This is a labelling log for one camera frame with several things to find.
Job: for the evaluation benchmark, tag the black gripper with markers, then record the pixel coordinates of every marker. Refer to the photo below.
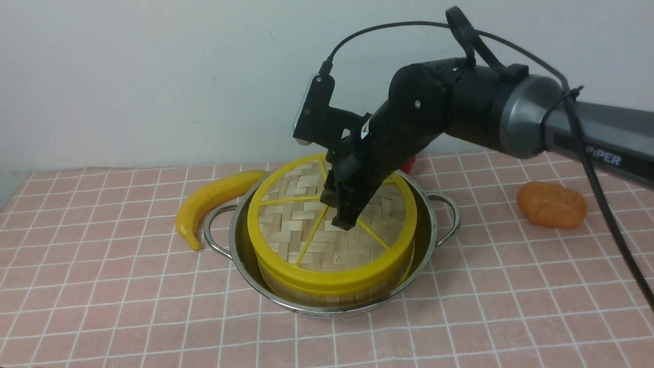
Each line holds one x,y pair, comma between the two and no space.
413,115

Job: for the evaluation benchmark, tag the yellow woven steamer lid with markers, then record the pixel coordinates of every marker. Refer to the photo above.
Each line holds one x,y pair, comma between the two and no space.
286,216

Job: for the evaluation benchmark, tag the yellow bamboo steamer basket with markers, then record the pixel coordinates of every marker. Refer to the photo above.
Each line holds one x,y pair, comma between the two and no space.
331,279

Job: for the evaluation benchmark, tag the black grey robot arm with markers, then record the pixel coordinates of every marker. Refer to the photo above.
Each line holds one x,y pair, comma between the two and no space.
521,119

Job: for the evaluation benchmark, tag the red bell pepper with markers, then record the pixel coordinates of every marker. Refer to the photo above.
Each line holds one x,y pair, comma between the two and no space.
408,165

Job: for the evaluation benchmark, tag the yellow plastic banana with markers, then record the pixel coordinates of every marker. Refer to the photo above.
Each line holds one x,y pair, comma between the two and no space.
209,196

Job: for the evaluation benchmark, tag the orange potato toy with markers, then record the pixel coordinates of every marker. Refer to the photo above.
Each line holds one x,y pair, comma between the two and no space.
551,205

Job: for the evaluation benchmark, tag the pink checkered tablecloth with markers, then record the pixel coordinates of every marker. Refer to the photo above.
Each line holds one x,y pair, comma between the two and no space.
93,275

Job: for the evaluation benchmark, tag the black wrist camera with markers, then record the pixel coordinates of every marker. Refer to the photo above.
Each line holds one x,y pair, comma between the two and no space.
319,123

